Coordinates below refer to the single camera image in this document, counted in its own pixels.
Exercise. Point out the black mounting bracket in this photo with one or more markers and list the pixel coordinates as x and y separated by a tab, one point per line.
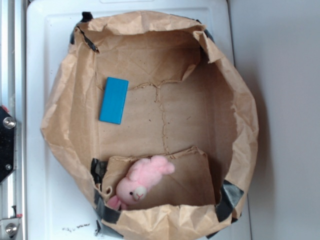
7	144

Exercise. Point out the brown paper bag tray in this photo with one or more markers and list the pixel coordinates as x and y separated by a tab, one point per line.
185	100

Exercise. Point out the aluminium frame rail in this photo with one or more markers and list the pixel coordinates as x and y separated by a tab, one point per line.
13	223

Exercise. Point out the blue rectangular block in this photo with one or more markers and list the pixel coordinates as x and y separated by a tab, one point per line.
113	102

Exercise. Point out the pink plush bunny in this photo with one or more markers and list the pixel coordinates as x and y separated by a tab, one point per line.
140	178

